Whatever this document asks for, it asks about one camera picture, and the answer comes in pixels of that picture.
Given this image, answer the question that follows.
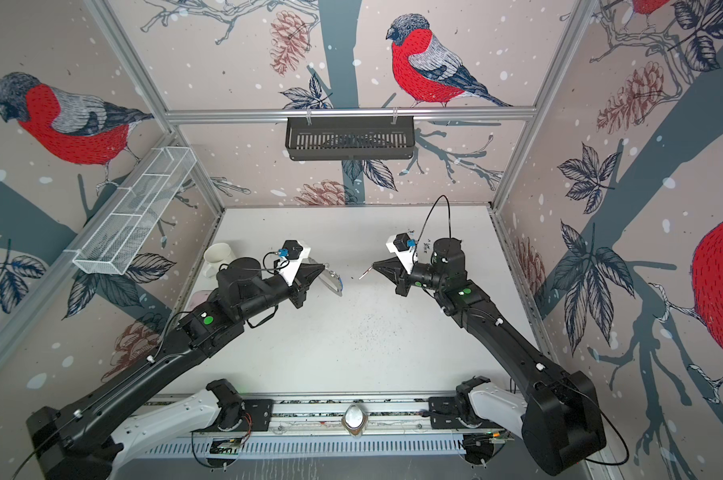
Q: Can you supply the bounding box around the red capped key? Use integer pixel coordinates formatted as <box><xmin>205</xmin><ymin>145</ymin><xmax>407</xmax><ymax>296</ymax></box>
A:
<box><xmin>359</xmin><ymin>266</ymin><xmax>373</xmax><ymax>280</ymax></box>

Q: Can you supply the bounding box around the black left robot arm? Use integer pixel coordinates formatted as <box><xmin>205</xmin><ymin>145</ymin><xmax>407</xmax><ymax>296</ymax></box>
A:
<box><xmin>27</xmin><ymin>257</ymin><xmax>325</xmax><ymax>479</ymax></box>

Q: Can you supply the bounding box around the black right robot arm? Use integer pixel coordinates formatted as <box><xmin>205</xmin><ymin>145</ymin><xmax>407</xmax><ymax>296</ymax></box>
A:
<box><xmin>373</xmin><ymin>233</ymin><xmax>607</xmax><ymax>475</ymax></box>

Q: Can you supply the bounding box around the white ceramic mug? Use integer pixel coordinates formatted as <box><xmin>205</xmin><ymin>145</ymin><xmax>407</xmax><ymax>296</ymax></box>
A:
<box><xmin>202</xmin><ymin>242</ymin><xmax>236</xmax><ymax>278</ymax></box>

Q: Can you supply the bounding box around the pink rectangular tray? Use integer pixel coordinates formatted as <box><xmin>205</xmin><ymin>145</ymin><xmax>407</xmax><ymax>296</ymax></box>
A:
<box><xmin>188</xmin><ymin>290</ymin><xmax>212</xmax><ymax>310</ymax></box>

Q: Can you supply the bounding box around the small white dome object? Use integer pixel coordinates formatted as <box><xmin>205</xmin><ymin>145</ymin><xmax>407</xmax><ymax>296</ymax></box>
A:
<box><xmin>342</xmin><ymin>403</ymin><xmax>369</xmax><ymax>437</ymax></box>

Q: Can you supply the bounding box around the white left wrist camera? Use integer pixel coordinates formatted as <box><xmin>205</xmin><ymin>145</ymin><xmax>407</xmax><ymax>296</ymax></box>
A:
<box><xmin>274</xmin><ymin>240</ymin><xmax>311</xmax><ymax>286</ymax></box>

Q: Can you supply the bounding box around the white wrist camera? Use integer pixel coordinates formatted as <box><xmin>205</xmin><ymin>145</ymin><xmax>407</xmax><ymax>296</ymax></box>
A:
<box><xmin>385</xmin><ymin>232</ymin><xmax>417</xmax><ymax>274</ymax></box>
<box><xmin>274</xmin><ymin>240</ymin><xmax>311</xmax><ymax>286</ymax></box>

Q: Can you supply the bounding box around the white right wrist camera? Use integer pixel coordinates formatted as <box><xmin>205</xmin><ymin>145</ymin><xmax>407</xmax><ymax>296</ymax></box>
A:
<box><xmin>385</xmin><ymin>232</ymin><xmax>417</xmax><ymax>274</ymax></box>

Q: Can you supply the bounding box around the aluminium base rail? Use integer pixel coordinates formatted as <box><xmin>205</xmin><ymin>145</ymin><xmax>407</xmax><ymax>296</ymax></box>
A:
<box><xmin>126</xmin><ymin>393</ymin><xmax>555</xmax><ymax>439</ymax></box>

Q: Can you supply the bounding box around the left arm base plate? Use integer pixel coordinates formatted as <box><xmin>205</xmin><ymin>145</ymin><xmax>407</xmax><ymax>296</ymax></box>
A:
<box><xmin>197</xmin><ymin>398</ymin><xmax>275</xmax><ymax>434</ymax></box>

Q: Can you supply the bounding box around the black slotted wall basket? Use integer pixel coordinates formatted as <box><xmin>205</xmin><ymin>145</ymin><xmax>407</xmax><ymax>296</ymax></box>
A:
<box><xmin>285</xmin><ymin>116</ymin><xmax>415</xmax><ymax>161</ymax></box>

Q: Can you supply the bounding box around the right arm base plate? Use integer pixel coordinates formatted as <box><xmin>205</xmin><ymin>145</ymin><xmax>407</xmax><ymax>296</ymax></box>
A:
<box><xmin>425</xmin><ymin>396</ymin><xmax>505</xmax><ymax>431</ymax></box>

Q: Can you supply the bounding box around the white wire mesh basket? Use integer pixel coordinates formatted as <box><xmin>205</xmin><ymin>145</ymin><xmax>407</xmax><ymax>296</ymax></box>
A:
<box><xmin>73</xmin><ymin>146</ymin><xmax>197</xmax><ymax>275</ymax></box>

